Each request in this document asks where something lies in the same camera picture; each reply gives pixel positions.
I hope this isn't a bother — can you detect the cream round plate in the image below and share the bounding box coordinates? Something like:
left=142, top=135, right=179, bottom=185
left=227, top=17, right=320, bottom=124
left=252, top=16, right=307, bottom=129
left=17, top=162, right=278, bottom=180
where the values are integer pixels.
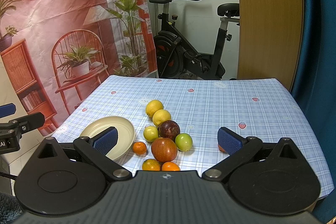
left=80, top=116, right=135, bottom=160

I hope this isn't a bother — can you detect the small orange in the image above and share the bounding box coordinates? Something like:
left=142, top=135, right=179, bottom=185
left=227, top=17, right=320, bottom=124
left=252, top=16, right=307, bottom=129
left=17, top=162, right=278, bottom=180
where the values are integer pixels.
left=132, top=141, right=147, bottom=155

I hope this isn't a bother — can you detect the orange tangerine front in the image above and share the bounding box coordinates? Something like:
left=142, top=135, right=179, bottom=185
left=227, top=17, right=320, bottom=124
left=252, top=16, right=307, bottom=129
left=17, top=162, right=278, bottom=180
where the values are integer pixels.
left=161, top=161, right=180, bottom=172

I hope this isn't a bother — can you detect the yellow-orange citrus fruit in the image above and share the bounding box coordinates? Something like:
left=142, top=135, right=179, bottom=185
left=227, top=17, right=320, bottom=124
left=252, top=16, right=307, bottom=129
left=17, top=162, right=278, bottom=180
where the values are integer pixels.
left=142, top=159, right=161, bottom=171

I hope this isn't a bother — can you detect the blue plaid tablecloth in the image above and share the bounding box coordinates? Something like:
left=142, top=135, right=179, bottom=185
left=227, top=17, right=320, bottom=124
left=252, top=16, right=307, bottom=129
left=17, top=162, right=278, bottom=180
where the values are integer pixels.
left=54, top=76, right=334, bottom=197

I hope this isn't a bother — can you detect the orange tangerine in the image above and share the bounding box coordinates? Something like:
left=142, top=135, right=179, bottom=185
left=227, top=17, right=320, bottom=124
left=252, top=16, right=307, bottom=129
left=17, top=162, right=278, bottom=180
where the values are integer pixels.
left=161, top=161, right=180, bottom=172
left=218, top=144, right=226, bottom=153

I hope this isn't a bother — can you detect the red apple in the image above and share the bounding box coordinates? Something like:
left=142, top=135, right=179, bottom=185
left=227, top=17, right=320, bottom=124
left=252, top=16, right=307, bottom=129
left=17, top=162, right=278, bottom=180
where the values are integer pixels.
left=151, top=137, right=178, bottom=162

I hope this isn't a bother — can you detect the yellow lemon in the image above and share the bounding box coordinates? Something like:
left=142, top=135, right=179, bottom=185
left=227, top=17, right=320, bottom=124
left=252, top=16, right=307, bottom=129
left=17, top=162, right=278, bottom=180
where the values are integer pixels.
left=145, top=100, right=163, bottom=118
left=152, top=109, right=171, bottom=127

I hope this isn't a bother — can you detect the green round fruit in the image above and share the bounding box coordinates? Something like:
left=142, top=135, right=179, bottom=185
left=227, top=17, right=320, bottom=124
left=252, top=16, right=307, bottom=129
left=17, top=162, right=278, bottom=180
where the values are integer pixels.
left=175, top=133, right=193, bottom=152

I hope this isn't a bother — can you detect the black exercise bike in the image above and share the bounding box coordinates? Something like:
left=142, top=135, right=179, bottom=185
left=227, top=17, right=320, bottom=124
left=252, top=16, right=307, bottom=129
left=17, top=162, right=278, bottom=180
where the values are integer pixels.
left=149, top=0, right=240, bottom=80

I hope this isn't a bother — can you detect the wooden door panel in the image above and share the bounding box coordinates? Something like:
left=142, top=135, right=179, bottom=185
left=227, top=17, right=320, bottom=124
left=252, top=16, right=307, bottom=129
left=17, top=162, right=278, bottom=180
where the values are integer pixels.
left=238, top=0, right=304, bottom=90

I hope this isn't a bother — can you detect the yellow-green round fruit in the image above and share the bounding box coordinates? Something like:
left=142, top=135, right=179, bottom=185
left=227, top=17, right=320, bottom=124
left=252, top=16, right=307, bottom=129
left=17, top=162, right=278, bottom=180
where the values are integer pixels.
left=143, top=126, right=159, bottom=143

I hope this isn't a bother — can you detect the blue curtain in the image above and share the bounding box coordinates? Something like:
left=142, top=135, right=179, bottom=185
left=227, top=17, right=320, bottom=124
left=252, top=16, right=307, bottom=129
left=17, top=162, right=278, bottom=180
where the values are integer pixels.
left=290, top=0, right=336, bottom=224

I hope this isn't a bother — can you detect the printed room backdrop cloth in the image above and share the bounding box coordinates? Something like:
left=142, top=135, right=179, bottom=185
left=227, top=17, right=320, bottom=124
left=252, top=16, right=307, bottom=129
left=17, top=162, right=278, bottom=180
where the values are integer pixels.
left=1, top=0, right=157, bottom=136

